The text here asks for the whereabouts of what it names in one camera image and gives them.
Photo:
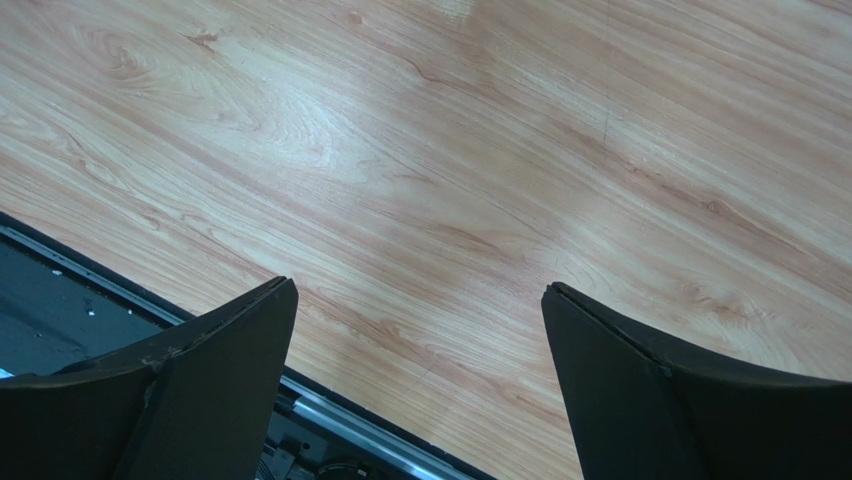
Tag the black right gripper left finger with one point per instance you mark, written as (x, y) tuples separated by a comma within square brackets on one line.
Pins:
[(191, 402)]

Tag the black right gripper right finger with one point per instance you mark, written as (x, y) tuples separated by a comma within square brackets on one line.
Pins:
[(644, 404)]

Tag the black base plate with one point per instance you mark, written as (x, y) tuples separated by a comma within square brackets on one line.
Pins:
[(50, 318)]

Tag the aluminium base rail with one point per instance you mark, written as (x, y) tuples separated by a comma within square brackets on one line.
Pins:
[(310, 434)]

